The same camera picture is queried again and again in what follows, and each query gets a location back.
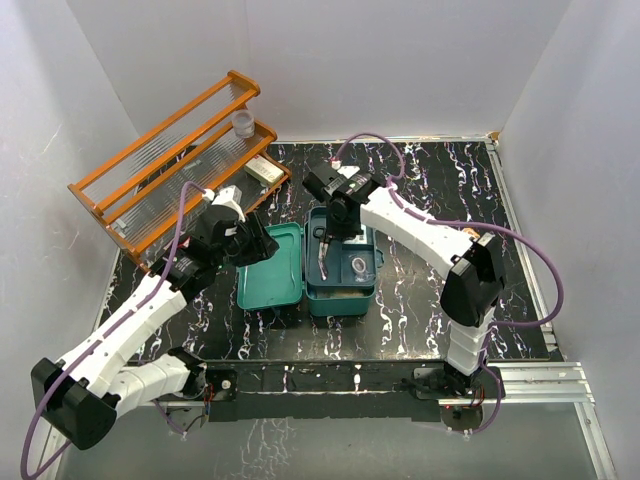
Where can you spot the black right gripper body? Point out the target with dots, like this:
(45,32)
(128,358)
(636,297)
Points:
(346,230)

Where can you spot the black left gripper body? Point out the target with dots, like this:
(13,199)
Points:
(222,256)

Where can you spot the black handled scissors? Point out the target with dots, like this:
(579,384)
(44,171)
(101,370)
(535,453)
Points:
(320,233)

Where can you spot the teal divider tray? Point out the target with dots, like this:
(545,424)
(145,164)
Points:
(338,256)

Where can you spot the green medicine kit box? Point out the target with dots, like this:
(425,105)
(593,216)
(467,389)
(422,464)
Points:
(280,281)

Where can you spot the light blue sachet packet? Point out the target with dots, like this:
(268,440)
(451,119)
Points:
(359,240)

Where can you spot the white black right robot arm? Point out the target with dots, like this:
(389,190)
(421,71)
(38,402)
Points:
(472,269)

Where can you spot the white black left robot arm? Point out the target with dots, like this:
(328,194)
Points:
(87,390)

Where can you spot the orange wooden shelf rack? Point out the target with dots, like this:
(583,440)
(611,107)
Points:
(135,195)

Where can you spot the clear plastic cup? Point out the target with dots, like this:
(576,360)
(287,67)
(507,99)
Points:
(243,123)

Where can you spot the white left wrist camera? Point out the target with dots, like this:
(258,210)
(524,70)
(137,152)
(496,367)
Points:
(229,196)

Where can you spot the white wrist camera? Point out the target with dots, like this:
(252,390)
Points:
(340,167)
(229,196)

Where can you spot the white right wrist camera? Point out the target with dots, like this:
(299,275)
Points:
(340,167)

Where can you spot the black front mounting rail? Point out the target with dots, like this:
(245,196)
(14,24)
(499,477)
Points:
(335,389)

